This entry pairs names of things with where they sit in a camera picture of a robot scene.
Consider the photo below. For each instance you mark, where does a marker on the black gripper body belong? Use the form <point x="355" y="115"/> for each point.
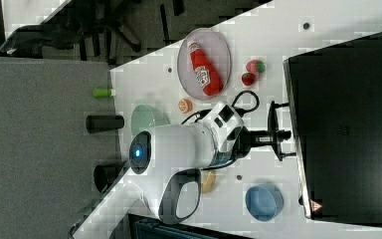
<point x="248" y="139"/>

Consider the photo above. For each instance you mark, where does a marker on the black oven door handle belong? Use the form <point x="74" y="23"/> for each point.
<point x="278" y="135"/>

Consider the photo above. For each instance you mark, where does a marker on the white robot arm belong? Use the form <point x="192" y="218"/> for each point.
<point x="167" y="161"/>

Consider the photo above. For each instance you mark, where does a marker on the red strawberry toy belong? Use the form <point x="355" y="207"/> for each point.
<point x="248" y="79"/>

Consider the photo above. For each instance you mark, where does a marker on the peeled banana toy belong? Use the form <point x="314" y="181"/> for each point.
<point x="208" y="182"/>

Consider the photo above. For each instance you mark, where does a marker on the blue plastic cup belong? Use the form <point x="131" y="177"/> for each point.
<point x="264" y="201"/>

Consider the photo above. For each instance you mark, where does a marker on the orange slice toy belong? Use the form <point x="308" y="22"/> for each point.
<point x="185" y="106"/>

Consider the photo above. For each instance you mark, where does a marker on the pink strawberry toy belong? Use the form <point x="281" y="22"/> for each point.
<point x="255" y="67"/>

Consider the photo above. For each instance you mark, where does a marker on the red ketchup bottle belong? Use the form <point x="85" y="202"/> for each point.
<point x="206" y="74"/>

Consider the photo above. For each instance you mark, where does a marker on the grey round plate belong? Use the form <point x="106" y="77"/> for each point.
<point x="216" y="50"/>

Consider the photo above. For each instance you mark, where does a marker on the green plastic colander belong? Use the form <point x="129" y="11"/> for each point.
<point x="145" y="116"/>

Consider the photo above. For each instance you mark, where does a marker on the black cylinder lower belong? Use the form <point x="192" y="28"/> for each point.
<point x="106" y="174"/>

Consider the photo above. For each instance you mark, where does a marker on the black cylinder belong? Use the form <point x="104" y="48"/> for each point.
<point x="95" y="124"/>
<point x="106" y="174"/>

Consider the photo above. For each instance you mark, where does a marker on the green tube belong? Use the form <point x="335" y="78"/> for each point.
<point x="100" y="93"/>

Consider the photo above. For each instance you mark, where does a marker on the black cylinder upper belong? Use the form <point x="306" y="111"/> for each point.
<point x="95" y="124"/>

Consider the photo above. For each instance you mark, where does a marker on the black office chair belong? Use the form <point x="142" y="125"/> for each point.
<point x="76" y="22"/>

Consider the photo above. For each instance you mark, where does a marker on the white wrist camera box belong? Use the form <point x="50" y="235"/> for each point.
<point x="225" y="124"/>

